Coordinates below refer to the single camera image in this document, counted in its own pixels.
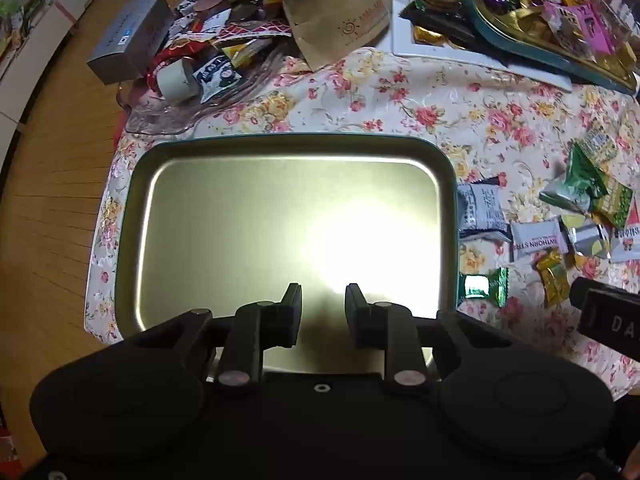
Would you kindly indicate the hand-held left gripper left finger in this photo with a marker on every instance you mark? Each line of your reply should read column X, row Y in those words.
column 295, row 315

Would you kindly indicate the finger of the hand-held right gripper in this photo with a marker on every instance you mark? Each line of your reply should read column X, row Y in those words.
column 610, row 320

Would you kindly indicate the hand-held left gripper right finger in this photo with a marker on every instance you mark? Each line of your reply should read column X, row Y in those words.
column 352, row 315

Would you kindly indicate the gold foil candy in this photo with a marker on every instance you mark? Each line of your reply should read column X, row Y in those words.
column 552, row 277

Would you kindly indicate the red white snack packet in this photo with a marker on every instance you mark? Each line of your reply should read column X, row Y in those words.
column 627, row 245

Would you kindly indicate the silver yellow snack packet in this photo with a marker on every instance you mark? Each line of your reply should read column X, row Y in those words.
column 590, row 242

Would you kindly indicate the gold metal tray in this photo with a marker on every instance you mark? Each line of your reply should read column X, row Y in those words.
column 225, row 235

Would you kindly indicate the green foil candy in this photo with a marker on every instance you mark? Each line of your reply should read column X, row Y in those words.
column 480, row 286

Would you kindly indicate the green white foil packet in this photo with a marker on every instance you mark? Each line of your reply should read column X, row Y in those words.
column 580, row 180

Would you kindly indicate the grey black snack packet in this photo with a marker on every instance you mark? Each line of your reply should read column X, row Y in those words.
column 482, row 210

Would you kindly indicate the floral tablecloth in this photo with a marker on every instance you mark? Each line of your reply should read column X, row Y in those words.
column 400, row 110

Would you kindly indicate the clear glass dish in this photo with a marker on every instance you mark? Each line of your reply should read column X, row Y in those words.
column 165, row 120

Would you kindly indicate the white paper cup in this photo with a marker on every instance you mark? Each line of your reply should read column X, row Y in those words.
column 175, row 80

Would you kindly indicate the white flat tray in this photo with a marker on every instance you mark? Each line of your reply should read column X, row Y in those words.
column 450, row 65

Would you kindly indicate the gold foil chocolate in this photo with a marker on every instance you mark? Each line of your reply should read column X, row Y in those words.
column 427, row 35

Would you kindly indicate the pile of snack packets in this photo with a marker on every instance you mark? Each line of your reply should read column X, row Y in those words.
column 215, row 35

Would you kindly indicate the pink snack packet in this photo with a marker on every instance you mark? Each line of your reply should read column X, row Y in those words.
column 575, row 25

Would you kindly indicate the brown paper bag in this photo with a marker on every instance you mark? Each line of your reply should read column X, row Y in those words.
column 330, row 15

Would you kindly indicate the black wrapper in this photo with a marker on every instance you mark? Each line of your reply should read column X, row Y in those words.
column 445, row 25

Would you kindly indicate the clear plastic jar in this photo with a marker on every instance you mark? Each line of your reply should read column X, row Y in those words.
column 625, row 10

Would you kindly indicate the teal candy tin gold insert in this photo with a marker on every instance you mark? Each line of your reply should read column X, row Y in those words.
column 479, row 19

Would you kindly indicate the silver box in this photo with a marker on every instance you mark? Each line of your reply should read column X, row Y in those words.
column 130, row 35

